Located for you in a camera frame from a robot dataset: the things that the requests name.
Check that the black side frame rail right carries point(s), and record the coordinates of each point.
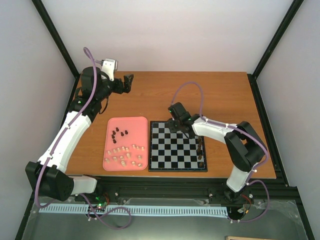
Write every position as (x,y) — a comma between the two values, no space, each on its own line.
(268,133)

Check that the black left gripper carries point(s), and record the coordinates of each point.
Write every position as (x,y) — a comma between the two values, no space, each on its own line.
(128,84)

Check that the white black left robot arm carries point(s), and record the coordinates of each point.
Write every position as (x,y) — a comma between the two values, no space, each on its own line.
(47,176)

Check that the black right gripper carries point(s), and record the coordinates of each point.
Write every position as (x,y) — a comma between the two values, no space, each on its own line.
(172,128)

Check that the black aluminium frame post left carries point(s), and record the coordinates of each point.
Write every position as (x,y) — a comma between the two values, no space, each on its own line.
(44,15)

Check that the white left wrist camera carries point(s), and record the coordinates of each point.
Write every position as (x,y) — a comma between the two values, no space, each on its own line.
(108,68)

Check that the black white chessboard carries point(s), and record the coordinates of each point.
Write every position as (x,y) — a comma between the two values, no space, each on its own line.
(174,152)

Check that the black aluminium frame post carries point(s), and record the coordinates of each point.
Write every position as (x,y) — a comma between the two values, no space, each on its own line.
(279,33)
(44,15)

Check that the pink plastic tray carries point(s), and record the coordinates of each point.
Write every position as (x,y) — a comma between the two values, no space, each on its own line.
(131,135)

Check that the black aluminium frame post right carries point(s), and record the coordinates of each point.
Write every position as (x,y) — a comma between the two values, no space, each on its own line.
(279,33)

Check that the light blue slotted cable duct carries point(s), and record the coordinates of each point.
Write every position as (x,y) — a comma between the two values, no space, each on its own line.
(139,210)

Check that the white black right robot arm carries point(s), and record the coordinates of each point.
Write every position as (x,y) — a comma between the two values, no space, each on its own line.
(245,147)

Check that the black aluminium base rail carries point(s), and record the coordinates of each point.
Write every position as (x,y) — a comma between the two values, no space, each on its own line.
(215,190)

